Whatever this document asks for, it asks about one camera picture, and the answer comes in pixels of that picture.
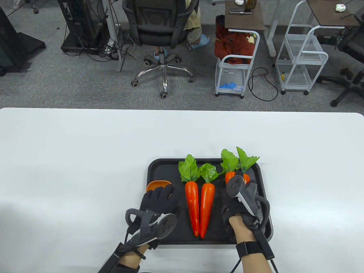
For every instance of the person's left hand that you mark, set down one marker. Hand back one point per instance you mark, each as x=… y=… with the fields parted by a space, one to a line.
x=159 y=199

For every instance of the person's right hand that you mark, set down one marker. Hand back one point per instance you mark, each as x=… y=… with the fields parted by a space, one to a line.
x=229 y=207

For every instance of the orange toy carrot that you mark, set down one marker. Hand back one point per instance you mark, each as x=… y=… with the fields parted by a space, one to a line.
x=246 y=162
x=192 y=199
x=207 y=202
x=229 y=176

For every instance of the person's right forearm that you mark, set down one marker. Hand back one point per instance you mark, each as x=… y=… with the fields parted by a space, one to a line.
x=253 y=264

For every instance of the black right forearm sensor box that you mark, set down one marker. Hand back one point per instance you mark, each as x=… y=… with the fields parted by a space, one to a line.
x=250 y=248

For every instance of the black left forearm sensor box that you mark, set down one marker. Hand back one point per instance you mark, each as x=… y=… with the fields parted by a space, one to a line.
x=109 y=261

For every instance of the orange bowl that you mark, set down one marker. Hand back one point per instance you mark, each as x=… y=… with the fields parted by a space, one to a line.
x=155 y=184

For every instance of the grey left hand controller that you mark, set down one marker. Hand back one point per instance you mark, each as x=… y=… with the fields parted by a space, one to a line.
x=166 y=224

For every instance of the black plastic tray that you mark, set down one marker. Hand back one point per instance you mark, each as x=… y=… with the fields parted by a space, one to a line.
x=167 y=170

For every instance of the blue gloves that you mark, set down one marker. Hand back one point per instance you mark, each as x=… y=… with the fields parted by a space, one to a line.
x=229 y=85

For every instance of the white cart with bag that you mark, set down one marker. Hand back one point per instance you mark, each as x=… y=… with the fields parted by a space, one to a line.
x=230 y=76

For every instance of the blue shoe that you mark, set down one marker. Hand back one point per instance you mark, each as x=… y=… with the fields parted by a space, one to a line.
x=202 y=40
x=159 y=54

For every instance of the red bag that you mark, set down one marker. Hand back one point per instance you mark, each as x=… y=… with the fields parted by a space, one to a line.
x=233 y=45

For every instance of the black mesh office chair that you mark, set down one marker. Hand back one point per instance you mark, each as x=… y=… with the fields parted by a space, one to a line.
x=159 y=25

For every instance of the small brown desk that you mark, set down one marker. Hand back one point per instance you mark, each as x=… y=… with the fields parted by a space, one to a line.
x=244 y=21

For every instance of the black computer stand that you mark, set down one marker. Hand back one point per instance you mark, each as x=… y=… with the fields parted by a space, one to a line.
x=82 y=22

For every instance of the brown bottle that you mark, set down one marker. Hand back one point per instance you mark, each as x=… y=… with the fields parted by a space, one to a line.
x=251 y=2

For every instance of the dark office chair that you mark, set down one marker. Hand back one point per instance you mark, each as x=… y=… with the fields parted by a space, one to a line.
x=352 y=42

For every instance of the black floor stand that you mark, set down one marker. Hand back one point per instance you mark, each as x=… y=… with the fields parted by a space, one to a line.
x=11 y=48

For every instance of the large brown desk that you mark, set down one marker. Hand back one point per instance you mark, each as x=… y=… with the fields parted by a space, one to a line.
x=327 y=14

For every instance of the white computer mouse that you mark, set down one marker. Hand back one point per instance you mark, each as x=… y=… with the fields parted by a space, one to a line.
x=340 y=7

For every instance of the white metal frame leg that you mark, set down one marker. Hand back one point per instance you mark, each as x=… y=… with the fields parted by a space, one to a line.
x=112 y=28

